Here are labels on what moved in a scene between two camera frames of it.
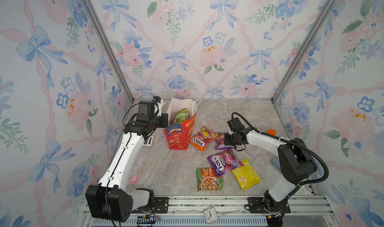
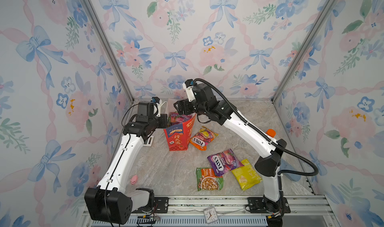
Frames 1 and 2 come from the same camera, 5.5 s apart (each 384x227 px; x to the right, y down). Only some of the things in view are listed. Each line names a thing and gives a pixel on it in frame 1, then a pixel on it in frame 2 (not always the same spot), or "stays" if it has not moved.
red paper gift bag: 182,115 stays
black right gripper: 226,140 → 185,105
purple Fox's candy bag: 220,143 → 176,118
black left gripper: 164,118 stays
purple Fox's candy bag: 224,162 stays
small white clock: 211,215 stays
